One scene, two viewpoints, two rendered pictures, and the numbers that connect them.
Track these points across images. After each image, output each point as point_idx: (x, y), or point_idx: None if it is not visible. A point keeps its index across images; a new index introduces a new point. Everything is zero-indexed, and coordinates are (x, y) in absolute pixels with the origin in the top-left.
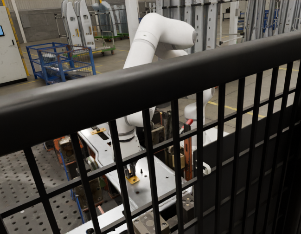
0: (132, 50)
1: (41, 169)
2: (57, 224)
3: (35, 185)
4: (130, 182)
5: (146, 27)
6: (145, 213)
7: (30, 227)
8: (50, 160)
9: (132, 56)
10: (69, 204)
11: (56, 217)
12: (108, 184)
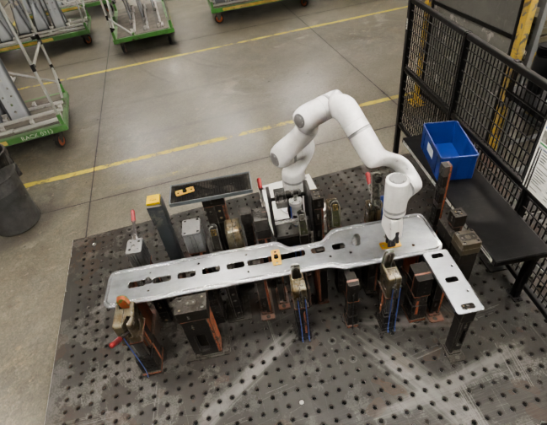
0: (370, 138)
1: (212, 379)
2: (343, 359)
3: (250, 388)
4: (400, 245)
5: (360, 111)
6: (458, 237)
7: (335, 389)
8: (195, 367)
9: (376, 143)
10: (316, 345)
11: (332, 360)
12: (322, 293)
